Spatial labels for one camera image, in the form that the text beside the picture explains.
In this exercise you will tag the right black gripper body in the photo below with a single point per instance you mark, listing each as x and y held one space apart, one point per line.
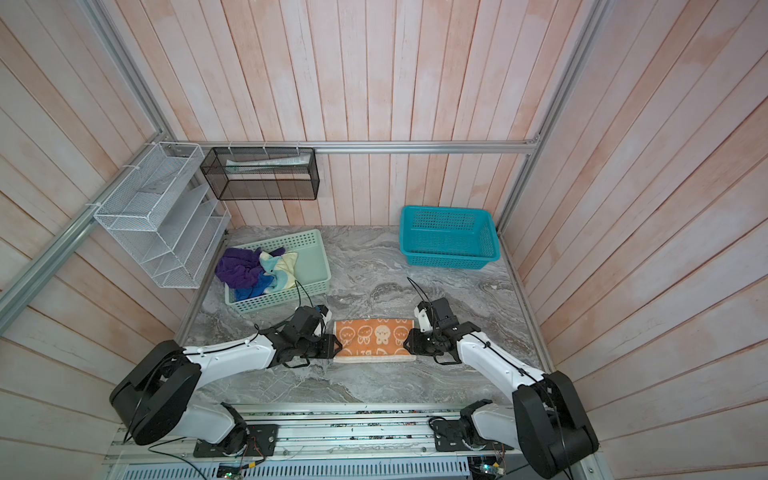
436 334

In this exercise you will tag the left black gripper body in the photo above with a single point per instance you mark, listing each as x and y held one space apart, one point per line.
312 347

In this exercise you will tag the orange bunny print towel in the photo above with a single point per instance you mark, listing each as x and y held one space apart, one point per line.
373 341

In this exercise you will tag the light green plastic basket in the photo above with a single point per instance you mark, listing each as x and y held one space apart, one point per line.
312 271

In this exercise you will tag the yellow teal hippo towel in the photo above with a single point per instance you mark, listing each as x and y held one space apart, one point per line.
282 268

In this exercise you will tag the teal plastic basket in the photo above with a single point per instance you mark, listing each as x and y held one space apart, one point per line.
446 237

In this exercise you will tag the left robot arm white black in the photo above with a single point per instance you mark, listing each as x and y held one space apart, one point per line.
156 398

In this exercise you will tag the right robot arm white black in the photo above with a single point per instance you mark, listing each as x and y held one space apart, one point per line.
545 421

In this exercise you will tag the blue towel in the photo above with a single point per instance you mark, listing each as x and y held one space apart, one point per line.
262 283

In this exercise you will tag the purple towel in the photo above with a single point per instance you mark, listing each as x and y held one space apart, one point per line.
241 267

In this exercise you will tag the green circuit board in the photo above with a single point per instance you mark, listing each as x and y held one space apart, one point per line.
485 471

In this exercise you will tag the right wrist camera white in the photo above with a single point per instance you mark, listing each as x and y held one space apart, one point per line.
423 321

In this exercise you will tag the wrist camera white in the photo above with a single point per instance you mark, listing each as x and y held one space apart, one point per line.
326 317
423 321

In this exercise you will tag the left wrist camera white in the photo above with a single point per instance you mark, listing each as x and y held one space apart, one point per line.
326 317

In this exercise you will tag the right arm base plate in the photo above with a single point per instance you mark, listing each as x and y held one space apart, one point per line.
459 435

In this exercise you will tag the aluminium mounting rail front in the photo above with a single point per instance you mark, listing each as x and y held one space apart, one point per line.
321 431

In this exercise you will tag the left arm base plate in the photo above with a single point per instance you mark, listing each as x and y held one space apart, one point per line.
252 440

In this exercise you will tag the white vented cable duct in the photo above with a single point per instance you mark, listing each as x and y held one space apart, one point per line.
370 468

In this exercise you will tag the black mesh wall basket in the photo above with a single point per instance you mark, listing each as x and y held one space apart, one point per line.
262 173

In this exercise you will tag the white wire mesh shelf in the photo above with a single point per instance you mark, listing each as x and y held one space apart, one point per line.
169 223

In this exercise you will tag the aluminium frame bar back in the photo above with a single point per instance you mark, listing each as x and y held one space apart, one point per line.
382 147

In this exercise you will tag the aluminium frame bar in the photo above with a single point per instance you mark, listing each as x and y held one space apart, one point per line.
382 147
31 280

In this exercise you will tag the aluminium frame bar left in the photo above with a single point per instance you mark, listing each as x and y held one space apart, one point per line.
31 280

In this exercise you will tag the aluminium frame post right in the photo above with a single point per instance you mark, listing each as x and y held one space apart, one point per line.
571 31

